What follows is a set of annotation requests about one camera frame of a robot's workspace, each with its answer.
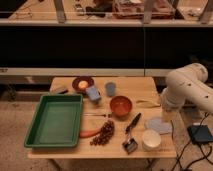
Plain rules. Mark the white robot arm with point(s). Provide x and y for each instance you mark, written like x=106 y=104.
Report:
x=186 y=83

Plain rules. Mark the blue plastic cup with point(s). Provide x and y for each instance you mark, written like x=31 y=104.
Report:
x=110 y=88

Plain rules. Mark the yellow round fruit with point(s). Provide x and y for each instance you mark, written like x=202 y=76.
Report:
x=83 y=85

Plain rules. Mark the orange red bowl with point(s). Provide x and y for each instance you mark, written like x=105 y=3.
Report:
x=120 y=106

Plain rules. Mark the dark red plate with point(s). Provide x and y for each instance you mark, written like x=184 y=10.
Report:
x=82 y=78

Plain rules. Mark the bunch of brown grapes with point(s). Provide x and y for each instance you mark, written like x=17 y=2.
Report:
x=106 y=133

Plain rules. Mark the orange carrot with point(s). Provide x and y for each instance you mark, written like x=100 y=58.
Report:
x=89 y=133

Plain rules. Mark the green plastic tray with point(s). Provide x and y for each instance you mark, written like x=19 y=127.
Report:
x=56 y=122

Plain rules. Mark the grey blue cloth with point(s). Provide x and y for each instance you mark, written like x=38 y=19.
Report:
x=158 y=125

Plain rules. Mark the white round bowl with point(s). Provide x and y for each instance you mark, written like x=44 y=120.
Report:
x=151 y=140

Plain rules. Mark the dark blue box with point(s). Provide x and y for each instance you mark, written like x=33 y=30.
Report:
x=200 y=134

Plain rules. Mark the black handled spatula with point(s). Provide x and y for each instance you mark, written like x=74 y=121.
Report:
x=130 y=144

